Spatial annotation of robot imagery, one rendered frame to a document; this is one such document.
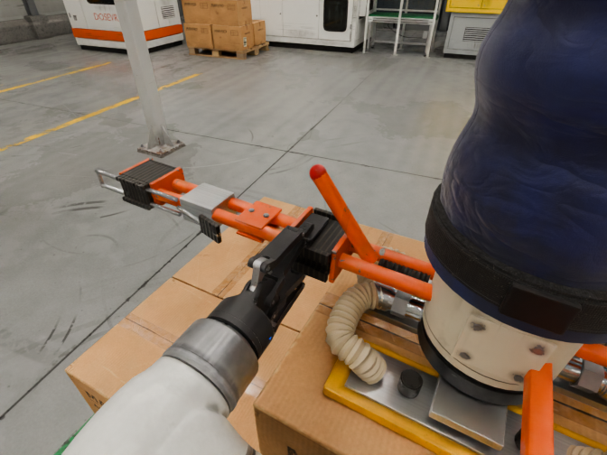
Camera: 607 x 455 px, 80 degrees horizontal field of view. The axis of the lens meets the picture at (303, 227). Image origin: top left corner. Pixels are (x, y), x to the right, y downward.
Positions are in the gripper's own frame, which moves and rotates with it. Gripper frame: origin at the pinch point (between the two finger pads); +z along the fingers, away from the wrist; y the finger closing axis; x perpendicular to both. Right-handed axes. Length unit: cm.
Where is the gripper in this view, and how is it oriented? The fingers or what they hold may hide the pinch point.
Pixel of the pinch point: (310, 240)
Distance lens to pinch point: 54.4
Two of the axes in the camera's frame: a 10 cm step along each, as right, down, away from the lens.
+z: 4.6, -5.4, 7.1
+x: 8.9, 2.8, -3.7
